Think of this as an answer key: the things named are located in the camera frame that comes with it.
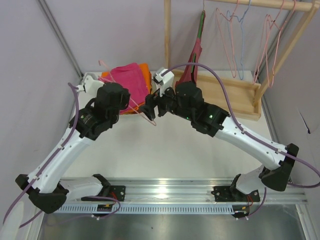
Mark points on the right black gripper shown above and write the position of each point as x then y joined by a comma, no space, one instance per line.
155,105

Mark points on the pink trousers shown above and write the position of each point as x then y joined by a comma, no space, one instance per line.
128,82

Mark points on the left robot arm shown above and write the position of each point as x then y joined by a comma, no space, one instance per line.
45,187

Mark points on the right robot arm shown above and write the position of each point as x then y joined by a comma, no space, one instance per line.
186,101

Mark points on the green plastic hanger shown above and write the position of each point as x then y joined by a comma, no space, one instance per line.
200,32

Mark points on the white laundry basket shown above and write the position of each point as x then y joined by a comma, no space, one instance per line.
154,86

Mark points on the maroon tank top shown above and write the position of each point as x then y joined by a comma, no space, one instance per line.
190,72

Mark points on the wooden clothes rack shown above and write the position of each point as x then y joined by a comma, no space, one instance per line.
243,99

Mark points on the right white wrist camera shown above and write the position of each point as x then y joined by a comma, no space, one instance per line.
163,79

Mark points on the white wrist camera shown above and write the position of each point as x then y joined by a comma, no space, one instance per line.
90,84
163,79

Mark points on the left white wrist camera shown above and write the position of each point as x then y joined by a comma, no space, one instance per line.
90,84

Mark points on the aluminium mounting rail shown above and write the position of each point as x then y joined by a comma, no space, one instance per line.
192,191

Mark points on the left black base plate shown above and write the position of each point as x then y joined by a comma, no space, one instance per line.
114,191

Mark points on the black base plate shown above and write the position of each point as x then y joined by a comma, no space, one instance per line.
224,193
114,191

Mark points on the white slotted cable duct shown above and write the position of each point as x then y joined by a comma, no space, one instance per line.
202,209

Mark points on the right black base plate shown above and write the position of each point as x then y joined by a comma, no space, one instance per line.
224,193

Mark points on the blue wire hanger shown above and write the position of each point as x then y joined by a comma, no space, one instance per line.
238,64

